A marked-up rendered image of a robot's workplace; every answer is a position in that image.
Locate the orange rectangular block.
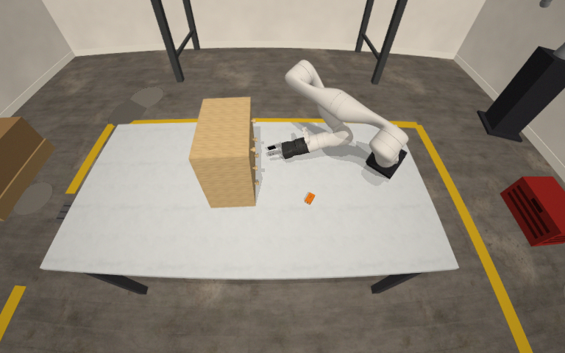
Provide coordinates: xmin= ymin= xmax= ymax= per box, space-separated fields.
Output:
xmin=305 ymin=193 xmax=315 ymax=204

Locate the light wooden chest of drawers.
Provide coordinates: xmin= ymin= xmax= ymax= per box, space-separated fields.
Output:
xmin=188 ymin=97 xmax=255 ymax=208

